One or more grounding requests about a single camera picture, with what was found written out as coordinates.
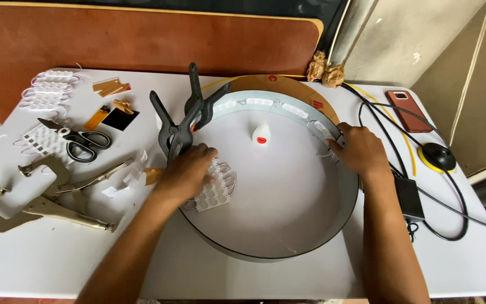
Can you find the black power adapter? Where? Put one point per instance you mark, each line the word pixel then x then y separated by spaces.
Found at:
pixel 409 198

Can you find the LED module strip grey backing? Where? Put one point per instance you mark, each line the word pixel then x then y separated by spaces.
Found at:
pixel 42 141

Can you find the black square sheet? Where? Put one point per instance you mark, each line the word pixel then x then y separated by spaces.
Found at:
pixel 118 120

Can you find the round white grey-rimmed sign tray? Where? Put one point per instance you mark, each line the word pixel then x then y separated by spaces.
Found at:
pixel 276 194

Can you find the brown tape scraps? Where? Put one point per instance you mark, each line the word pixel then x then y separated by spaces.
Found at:
pixel 110 86

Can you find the person's left fingers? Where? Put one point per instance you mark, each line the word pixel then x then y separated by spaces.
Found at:
pixel 207 154

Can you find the black spring clamp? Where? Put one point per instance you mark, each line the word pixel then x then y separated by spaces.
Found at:
pixel 177 135
pixel 198 99

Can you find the white paper scraps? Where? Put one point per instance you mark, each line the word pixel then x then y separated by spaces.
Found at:
pixel 131 175

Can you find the white LED module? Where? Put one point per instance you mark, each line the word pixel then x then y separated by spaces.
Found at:
pixel 260 101
pixel 226 105
pixel 295 109
pixel 323 128

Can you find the round brown backing board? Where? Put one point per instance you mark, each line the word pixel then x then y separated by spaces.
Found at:
pixel 293 86

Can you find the black and yellow round puck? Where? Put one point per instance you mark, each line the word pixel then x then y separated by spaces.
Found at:
pixel 438 157

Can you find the white LED module strip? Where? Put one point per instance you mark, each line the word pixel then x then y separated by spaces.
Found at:
pixel 220 192

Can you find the large brown wooden board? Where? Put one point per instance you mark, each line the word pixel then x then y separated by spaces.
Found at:
pixel 141 42

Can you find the person's left hand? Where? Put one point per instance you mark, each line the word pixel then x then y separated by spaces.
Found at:
pixel 184 175

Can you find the metal locking C-clamp pliers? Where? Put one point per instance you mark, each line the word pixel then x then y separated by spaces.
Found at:
pixel 36 211
pixel 57 177

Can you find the white glue bottle red cap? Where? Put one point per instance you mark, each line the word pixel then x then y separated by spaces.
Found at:
pixel 261 134

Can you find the tan tape piece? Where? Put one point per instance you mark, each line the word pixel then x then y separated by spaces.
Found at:
pixel 152 175

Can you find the crumpled brown paper ball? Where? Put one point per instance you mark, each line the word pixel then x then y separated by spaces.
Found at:
pixel 317 66
pixel 334 76

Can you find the red-brown smartphone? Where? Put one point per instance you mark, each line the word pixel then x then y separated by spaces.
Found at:
pixel 408 110

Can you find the crumpled tan tape scrap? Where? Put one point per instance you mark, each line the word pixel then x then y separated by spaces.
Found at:
pixel 123 106

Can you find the person's right hand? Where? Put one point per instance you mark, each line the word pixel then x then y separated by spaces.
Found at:
pixel 363 152

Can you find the orange lighter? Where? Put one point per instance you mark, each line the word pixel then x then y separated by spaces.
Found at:
pixel 96 119

